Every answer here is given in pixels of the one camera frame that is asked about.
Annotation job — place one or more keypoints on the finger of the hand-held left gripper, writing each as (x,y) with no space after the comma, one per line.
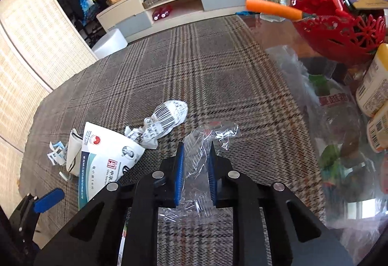
(48,200)

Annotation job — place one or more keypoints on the blue white paper scraps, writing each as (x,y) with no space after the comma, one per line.
(56,153)

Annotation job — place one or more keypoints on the white round stool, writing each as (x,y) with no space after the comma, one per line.
(109,43)

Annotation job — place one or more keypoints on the bamboo folding screen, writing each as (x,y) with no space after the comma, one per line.
(30,26)

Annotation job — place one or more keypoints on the brown plaid tablecloth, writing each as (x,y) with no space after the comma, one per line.
(212,72)

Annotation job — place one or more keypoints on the long white printed package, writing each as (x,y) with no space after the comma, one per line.
(106,157)

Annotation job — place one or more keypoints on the small white bottle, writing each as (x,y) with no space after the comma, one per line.
(379,132)

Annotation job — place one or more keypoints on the crumpled white barcode wrapper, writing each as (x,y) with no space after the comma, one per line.
(165,120)

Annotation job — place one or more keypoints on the yellow capped bottle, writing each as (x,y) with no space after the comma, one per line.
(374,81)

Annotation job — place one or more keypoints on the clear plastic wrapper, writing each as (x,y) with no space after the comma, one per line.
(194,169)

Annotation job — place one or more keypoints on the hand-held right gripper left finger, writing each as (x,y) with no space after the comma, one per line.
(179,175)

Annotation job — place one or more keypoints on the red lattice basket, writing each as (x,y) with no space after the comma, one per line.
(342,38)

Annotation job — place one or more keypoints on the red bottles pair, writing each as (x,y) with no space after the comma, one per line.
(162,12)

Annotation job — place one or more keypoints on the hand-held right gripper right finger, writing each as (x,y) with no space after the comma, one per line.
(212,175)

